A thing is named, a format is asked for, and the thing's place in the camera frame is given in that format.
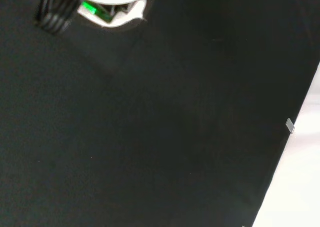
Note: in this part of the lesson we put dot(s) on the black bench cloth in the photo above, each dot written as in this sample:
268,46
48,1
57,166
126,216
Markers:
150,124

